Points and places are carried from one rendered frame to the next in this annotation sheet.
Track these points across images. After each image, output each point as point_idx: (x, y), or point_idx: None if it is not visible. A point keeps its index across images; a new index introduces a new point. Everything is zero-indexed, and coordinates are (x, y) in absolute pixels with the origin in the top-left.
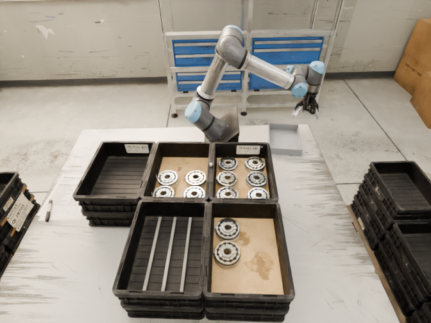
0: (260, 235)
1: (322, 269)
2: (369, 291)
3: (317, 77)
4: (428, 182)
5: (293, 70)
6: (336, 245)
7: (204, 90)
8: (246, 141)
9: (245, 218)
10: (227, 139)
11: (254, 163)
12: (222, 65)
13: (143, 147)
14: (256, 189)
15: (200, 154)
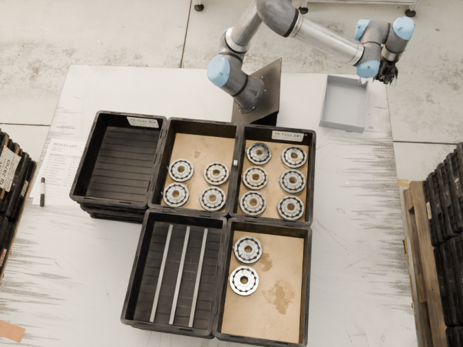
0: (284, 259)
1: (352, 296)
2: (397, 327)
3: (399, 44)
4: None
5: (366, 30)
6: (375, 268)
7: (235, 40)
8: (291, 102)
9: (271, 235)
10: (262, 114)
11: (294, 155)
12: None
13: (151, 122)
14: (289, 197)
15: (224, 135)
